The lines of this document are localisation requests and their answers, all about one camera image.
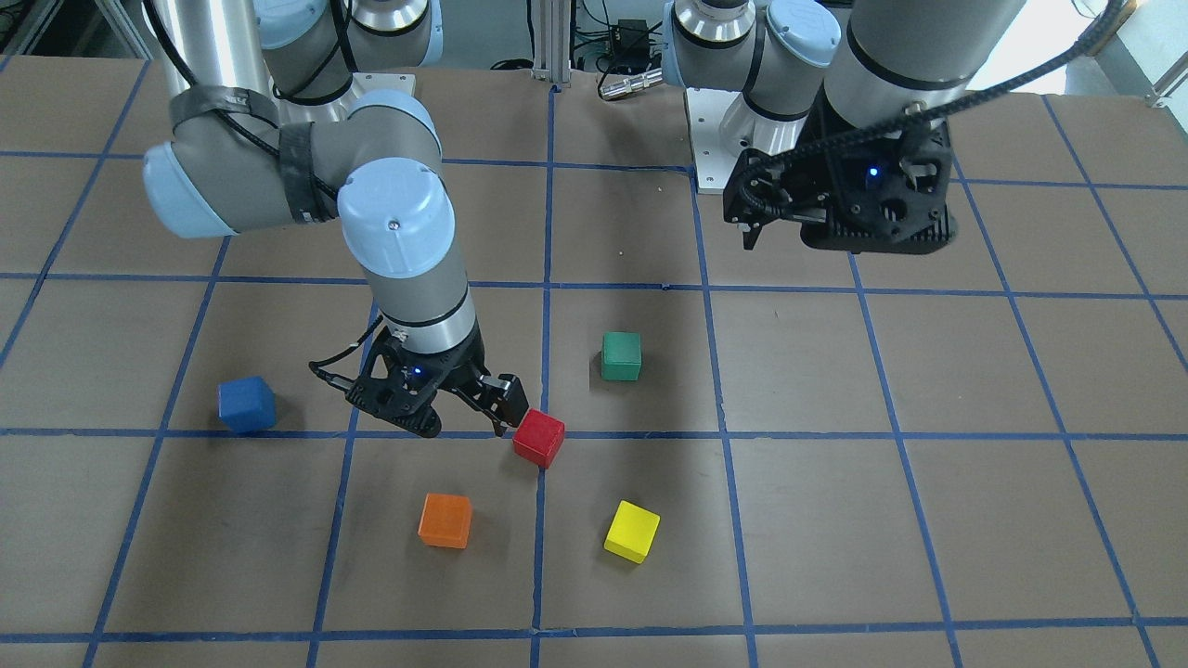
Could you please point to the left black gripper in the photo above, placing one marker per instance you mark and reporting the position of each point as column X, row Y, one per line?
column 809, row 167

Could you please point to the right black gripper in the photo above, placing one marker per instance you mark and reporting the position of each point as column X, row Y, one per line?
column 456, row 371

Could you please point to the red wooden block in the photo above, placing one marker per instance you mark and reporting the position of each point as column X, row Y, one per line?
column 539, row 438

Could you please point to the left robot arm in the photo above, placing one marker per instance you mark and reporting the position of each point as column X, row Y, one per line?
column 801, row 75

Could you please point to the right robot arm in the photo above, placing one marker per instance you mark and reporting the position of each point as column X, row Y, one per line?
column 283, row 114

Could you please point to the green wooden block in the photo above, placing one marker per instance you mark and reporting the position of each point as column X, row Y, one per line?
column 621, row 356

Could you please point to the orange wooden block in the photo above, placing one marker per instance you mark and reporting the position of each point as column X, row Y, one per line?
column 445, row 521

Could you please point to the yellow wooden block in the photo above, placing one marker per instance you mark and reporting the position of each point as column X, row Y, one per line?
column 631, row 532

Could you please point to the blue wooden block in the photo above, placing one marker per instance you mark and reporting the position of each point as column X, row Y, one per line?
column 246, row 405

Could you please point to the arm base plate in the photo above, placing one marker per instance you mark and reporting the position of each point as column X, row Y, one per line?
column 364, row 83
column 710, row 139

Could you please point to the aluminium frame post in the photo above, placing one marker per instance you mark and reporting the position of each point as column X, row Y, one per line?
column 552, row 30

